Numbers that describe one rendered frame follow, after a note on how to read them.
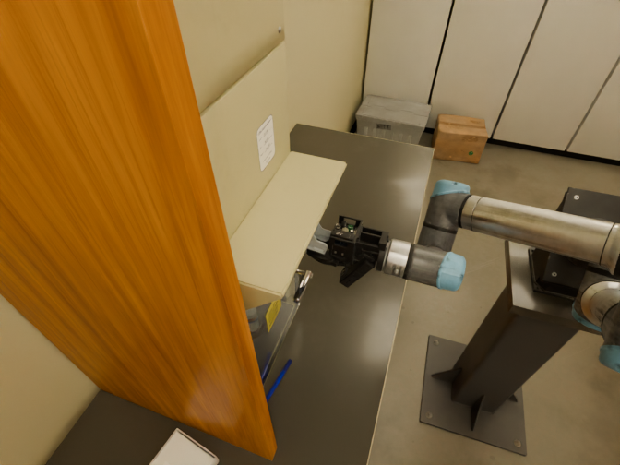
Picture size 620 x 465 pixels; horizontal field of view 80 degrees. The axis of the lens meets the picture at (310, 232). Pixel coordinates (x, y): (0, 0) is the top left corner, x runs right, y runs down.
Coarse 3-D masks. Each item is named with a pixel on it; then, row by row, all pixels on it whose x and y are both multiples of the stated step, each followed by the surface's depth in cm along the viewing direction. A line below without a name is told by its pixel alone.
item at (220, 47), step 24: (192, 0) 35; (216, 0) 39; (240, 0) 43; (264, 0) 48; (192, 24) 36; (216, 24) 40; (240, 24) 44; (264, 24) 50; (192, 48) 37; (216, 48) 41; (240, 48) 46; (264, 48) 52; (192, 72) 38; (216, 72) 42; (240, 72) 47; (216, 96) 43
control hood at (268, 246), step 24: (288, 168) 68; (312, 168) 68; (336, 168) 68; (264, 192) 63; (288, 192) 63; (312, 192) 63; (264, 216) 59; (288, 216) 59; (312, 216) 59; (240, 240) 56; (264, 240) 56; (288, 240) 56; (240, 264) 52; (264, 264) 52; (288, 264) 52; (240, 288) 51; (264, 288) 50
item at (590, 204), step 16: (576, 192) 109; (592, 192) 108; (560, 208) 113; (576, 208) 109; (592, 208) 108; (608, 208) 107; (544, 256) 116; (560, 256) 111; (544, 272) 112; (560, 272) 111; (576, 272) 110; (544, 288) 116; (560, 288) 114; (576, 288) 111
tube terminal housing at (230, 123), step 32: (256, 64) 52; (224, 96) 45; (256, 96) 53; (224, 128) 47; (256, 128) 56; (288, 128) 68; (224, 160) 49; (256, 160) 58; (224, 192) 51; (256, 192) 62
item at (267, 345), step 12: (288, 288) 92; (288, 300) 95; (252, 312) 71; (264, 312) 78; (288, 312) 98; (252, 324) 72; (264, 324) 80; (276, 324) 89; (288, 324) 101; (252, 336) 74; (264, 336) 82; (276, 336) 92; (264, 348) 84; (276, 348) 95; (264, 360) 87; (264, 372) 90
